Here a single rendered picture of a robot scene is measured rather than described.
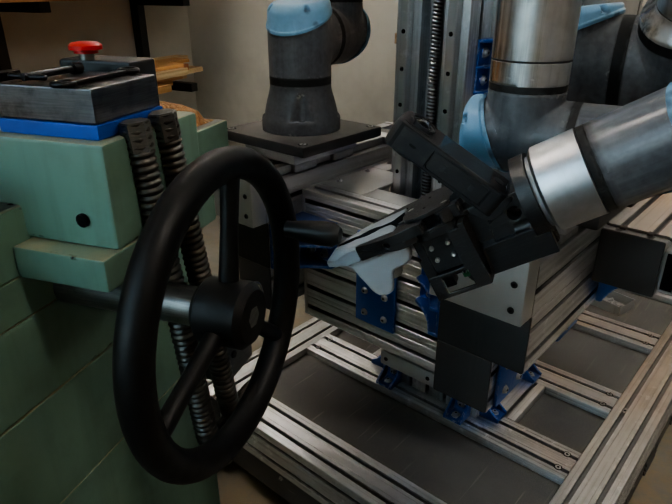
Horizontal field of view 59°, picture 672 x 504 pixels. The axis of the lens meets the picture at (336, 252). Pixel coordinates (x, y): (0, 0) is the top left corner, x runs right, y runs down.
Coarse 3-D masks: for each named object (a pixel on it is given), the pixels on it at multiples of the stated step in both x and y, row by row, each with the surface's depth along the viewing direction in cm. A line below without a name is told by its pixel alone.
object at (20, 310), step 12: (0, 288) 50; (12, 288) 51; (24, 288) 52; (36, 288) 53; (48, 288) 55; (0, 300) 50; (12, 300) 51; (24, 300) 52; (36, 300) 54; (48, 300) 55; (0, 312) 50; (12, 312) 51; (24, 312) 52; (0, 324) 50; (12, 324) 51
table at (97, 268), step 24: (216, 120) 82; (216, 144) 80; (0, 216) 49; (0, 240) 49; (24, 240) 51; (48, 240) 51; (0, 264) 49; (24, 264) 50; (48, 264) 50; (72, 264) 49; (96, 264) 48; (120, 264) 49; (96, 288) 49
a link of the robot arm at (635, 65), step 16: (656, 0) 66; (640, 16) 68; (656, 16) 66; (640, 32) 68; (656, 32) 66; (640, 48) 69; (656, 48) 66; (624, 64) 70; (640, 64) 69; (656, 64) 68; (624, 80) 71; (640, 80) 70; (656, 80) 69; (624, 96) 72; (640, 96) 71
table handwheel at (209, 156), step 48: (192, 192) 42; (288, 192) 58; (144, 240) 39; (288, 240) 61; (144, 288) 38; (192, 288) 52; (240, 288) 50; (288, 288) 63; (144, 336) 38; (240, 336) 49; (288, 336) 63; (144, 384) 39; (192, 384) 46; (144, 432) 40; (240, 432) 55; (192, 480) 47
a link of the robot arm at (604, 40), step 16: (592, 16) 71; (608, 16) 71; (624, 16) 72; (592, 32) 71; (608, 32) 71; (624, 32) 70; (576, 48) 72; (592, 48) 72; (608, 48) 71; (624, 48) 70; (576, 64) 73; (592, 64) 72; (608, 64) 71; (576, 80) 74; (592, 80) 73; (608, 80) 72; (576, 96) 75; (592, 96) 74; (608, 96) 73
